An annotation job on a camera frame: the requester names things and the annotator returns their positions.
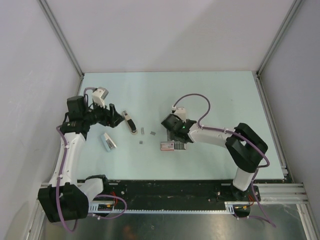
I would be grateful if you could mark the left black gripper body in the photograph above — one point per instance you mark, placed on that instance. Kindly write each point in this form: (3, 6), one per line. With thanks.
(98, 114)

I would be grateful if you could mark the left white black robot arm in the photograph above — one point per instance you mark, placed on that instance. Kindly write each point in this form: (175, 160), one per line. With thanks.
(63, 200)

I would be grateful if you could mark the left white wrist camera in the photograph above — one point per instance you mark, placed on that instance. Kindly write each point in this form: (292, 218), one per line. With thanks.
(98, 96)

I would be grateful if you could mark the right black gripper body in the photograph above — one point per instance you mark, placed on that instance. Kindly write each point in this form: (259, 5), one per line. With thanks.
(175, 138)

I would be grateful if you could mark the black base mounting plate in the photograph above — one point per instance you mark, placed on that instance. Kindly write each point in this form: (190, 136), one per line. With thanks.
(174, 195)

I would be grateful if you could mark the red staple box with tray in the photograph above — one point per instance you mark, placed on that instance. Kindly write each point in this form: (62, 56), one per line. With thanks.
(172, 146)

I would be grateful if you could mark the black silver stapler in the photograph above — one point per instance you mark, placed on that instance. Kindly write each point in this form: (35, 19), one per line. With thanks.
(130, 123)

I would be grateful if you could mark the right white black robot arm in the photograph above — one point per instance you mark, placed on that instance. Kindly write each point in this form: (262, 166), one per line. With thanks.
(246, 148)

